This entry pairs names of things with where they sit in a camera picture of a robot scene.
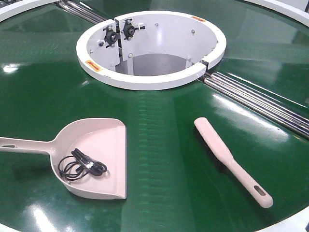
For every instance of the pink plastic dustpan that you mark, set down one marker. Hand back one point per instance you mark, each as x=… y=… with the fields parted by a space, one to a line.
x=102 y=139

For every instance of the pink hand brush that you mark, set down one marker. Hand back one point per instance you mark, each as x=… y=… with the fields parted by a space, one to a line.
x=223 y=154

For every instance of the orange warning sticker front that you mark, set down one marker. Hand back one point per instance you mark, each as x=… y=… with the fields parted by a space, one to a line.
x=92 y=65

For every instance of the orange warning sticker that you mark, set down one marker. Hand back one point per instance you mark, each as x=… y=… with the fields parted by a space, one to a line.
x=198 y=19
x=92 y=65

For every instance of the black bearing left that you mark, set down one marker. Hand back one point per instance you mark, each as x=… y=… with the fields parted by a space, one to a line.
x=111 y=37

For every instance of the black bearing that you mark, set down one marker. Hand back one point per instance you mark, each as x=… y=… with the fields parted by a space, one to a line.
x=129 y=29
x=111 y=37

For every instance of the black bearing right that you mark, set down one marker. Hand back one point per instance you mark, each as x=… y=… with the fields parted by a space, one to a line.
x=129 y=29

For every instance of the orange warning sticker rear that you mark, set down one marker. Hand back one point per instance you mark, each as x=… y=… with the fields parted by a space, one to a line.
x=198 y=19

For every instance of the steel rollers top left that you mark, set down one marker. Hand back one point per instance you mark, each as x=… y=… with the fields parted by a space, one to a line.
x=80 y=11

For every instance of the steel rollers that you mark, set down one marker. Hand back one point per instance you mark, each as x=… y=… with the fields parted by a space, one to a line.
x=80 y=11
x=258 y=101

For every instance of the steel rollers right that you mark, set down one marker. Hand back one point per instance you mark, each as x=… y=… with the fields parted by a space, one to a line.
x=258 y=101

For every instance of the white outer rim right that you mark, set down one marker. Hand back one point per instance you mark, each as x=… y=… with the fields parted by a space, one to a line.
x=285 y=9

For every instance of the white rim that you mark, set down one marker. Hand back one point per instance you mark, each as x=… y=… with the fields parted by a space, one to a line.
x=20 y=7
x=285 y=9
x=298 y=222

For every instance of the white outer rim bottom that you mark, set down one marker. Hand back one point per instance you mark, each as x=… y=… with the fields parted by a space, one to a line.
x=298 y=222

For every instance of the white outer rim left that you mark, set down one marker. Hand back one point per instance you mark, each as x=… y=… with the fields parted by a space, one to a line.
x=20 y=7

